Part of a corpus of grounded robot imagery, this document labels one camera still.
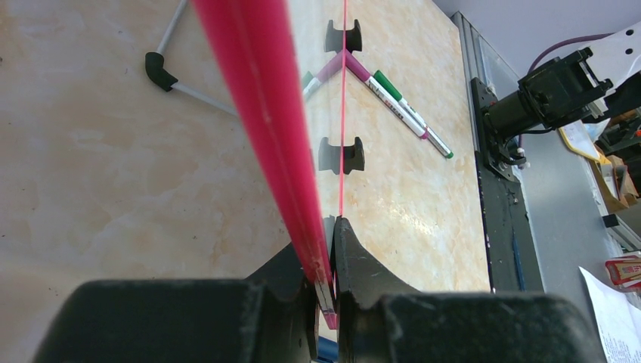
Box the blue capped marker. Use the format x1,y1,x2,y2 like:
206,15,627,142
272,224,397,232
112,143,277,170
315,337,339,363

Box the black whiteboard stand foot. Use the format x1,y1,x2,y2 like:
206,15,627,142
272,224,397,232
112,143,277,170
324,19,363,53

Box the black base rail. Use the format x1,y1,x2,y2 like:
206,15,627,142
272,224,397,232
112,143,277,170
469,77,544,292

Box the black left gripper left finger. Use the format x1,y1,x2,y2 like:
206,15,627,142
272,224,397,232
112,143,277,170
34,246,318,362

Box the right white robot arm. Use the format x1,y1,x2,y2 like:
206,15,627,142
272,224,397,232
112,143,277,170
483,23,640,144

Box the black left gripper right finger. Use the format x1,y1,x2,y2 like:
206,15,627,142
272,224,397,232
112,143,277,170
333,217,605,362

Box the pink framed whiteboard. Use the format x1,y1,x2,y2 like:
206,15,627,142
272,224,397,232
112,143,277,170
194,1,338,329

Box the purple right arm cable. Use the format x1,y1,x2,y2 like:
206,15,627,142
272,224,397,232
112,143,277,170
525,33,615,73

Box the green capped marker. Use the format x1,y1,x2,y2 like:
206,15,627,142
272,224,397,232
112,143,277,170
373,70,454,159

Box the purple capped marker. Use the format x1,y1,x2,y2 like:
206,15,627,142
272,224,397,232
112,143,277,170
345,52,428,140

